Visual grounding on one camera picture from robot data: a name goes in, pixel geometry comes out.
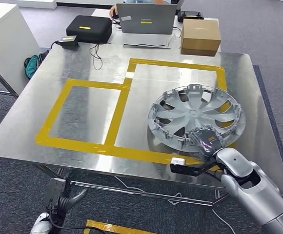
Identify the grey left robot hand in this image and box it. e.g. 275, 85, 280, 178
49, 188, 89, 227

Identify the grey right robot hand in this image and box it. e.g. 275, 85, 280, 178
189, 124, 226, 162

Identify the grey plastic wheel hubcap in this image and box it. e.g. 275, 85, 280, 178
148, 84, 247, 154

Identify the steel top workbench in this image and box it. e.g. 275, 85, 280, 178
0, 43, 283, 207

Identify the yellow floor tape outline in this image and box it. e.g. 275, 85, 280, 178
83, 219, 157, 234

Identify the brown cardboard box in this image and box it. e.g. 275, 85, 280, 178
180, 19, 222, 57

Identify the teal bag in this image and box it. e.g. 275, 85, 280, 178
24, 48, 50, 80

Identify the grey laptop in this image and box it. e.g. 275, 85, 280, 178
116, 3, 177, 35

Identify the black power adapter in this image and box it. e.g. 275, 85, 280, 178
58, 35, 79, 49

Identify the white desk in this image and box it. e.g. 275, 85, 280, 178
92, 8, 222, 54

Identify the black hard carry case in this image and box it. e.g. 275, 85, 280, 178
66, 15, 113, 44

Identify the person's hand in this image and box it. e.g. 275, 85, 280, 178
109, 4, 119, 19

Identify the white cable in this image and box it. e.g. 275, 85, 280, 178
114, 175, 182, 206
212, 209, 236, 234

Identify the black laptop cable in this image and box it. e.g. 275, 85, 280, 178
123, 26, 182, 49

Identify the thin black cable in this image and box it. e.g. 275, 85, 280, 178
89, 43, 104, 71

